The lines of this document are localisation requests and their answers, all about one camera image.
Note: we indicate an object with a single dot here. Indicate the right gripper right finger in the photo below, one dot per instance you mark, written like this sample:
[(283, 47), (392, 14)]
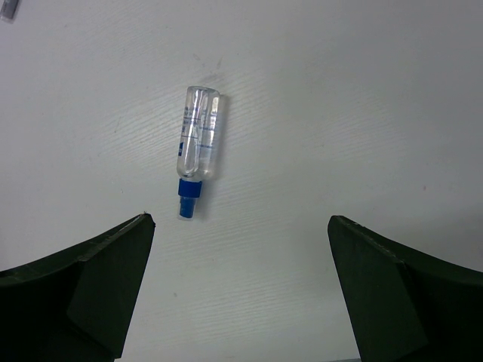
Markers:
[(405, 305)]

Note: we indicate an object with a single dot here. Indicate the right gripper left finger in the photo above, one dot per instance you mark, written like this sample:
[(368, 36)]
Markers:
[(76, 304)]

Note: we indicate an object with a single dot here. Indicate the purple grey pen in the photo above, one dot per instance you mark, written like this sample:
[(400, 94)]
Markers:
[(9, 9)]

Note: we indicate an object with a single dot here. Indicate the clear blue-capped glue bottle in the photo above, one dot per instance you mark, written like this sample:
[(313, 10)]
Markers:
[(199, 146)]

